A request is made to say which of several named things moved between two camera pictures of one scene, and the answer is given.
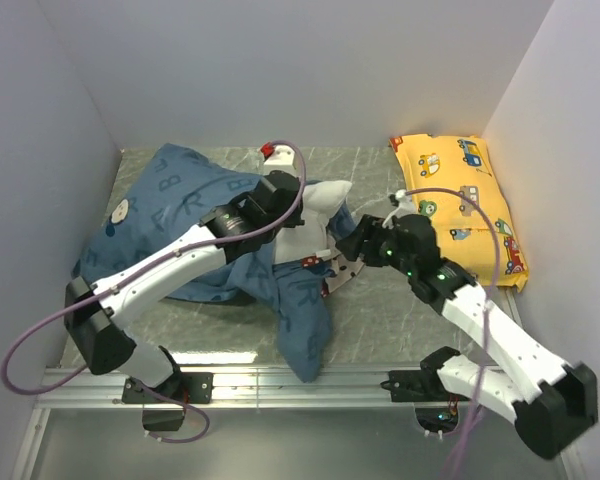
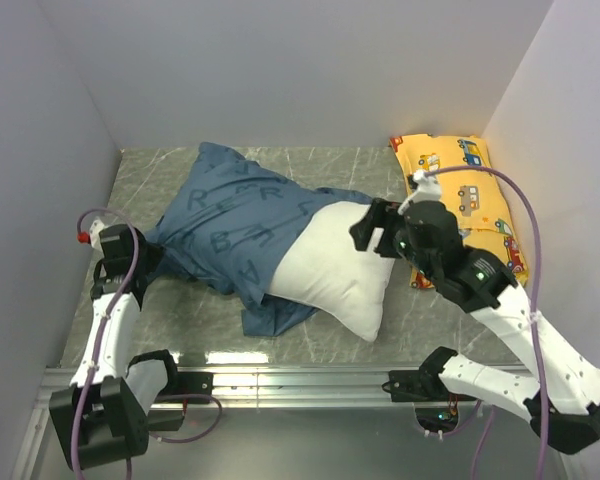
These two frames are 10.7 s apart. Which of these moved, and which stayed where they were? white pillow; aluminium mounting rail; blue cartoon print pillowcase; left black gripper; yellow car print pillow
Moved: white pillow; left black gripper; blue cartoon print pillowcase
Stayed: yellow car print pillow; aluminium mounting rail
